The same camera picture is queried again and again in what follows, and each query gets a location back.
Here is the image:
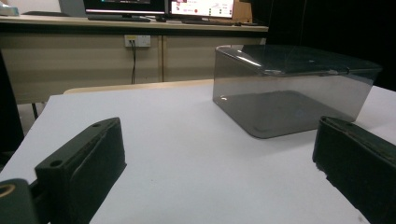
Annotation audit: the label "black power cable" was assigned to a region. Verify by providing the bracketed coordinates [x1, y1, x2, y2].
[130, 39, 138, 85]

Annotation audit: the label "black computer monitor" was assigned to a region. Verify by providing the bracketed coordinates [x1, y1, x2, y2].
[83, 0, 166, 22]
[169, 0, 235, 20]

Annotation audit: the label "transparent grey storage box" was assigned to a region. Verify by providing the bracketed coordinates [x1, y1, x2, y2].
[212, 44, 383, 140]

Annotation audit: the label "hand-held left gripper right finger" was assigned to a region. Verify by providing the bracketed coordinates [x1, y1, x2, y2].
[312, 116, 396, 224]

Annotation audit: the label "wooden table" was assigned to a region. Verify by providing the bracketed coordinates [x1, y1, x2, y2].
[64, 78, 215, 95]

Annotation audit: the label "dark curtain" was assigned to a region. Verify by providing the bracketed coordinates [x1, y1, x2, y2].
[266, 0, 396, 91]

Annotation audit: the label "white wall socket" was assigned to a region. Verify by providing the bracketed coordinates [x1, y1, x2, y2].
[124, 35, 151, 49]

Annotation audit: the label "black keyboard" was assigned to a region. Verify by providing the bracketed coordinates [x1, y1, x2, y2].
[181, 19, 243, 27]

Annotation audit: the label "brown cardboard box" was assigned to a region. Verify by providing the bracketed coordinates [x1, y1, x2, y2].
[233, 0, 253, 23]

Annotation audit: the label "transparent grey box lid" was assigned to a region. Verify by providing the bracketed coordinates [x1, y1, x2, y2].
[216, 44, 383, 77]

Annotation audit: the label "beige wooden desk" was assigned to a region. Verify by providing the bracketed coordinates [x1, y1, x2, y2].
[0, 14, 269, 105]

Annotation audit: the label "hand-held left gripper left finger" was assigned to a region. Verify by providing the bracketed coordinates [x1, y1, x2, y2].
[35, 117, 127, 224]

